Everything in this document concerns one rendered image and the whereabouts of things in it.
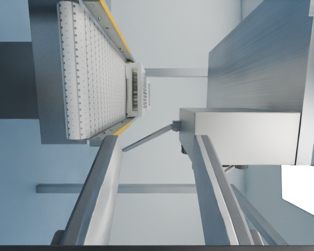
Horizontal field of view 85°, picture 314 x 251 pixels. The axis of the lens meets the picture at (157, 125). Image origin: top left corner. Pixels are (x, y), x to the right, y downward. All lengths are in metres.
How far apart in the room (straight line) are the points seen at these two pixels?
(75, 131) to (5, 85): 0.29
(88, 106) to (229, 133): 0.28
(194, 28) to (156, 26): 0.84
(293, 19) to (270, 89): 0.14
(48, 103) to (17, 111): 0.18
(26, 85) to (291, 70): 0.62
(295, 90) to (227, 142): 0.17
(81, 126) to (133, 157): 3.42
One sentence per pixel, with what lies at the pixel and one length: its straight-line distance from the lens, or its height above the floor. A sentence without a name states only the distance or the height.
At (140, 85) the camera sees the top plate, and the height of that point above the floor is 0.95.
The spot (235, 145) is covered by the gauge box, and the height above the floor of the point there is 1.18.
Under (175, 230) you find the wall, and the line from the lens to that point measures 4.27.
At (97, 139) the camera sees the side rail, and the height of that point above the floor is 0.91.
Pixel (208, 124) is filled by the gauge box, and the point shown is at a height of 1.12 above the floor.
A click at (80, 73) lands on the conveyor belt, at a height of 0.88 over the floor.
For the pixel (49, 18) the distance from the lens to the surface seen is 0.44.
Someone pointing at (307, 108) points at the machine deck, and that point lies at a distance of 0.42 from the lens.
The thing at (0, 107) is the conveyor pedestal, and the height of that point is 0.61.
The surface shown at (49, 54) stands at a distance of 0.43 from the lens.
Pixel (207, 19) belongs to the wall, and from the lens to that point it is 4.60.
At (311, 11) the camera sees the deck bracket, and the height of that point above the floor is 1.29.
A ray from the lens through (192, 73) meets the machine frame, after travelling 1.40.
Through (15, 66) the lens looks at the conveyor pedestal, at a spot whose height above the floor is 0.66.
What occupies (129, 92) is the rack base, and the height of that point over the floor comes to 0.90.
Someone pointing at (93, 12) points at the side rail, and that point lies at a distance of 0.43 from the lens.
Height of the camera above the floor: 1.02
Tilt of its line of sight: level
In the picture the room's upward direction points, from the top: 90 degrees clockwise
